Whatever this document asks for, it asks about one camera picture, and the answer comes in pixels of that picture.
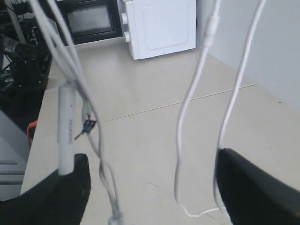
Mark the black microwave oven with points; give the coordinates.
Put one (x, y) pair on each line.
(91, 20)

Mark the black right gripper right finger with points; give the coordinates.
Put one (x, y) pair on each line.
(253, 197)

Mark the black camera on stand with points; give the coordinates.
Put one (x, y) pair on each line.
(30, 64)

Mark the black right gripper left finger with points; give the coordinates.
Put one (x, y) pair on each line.
(56, 200)

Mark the white box appliance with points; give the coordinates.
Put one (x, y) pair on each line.
(158, 27)

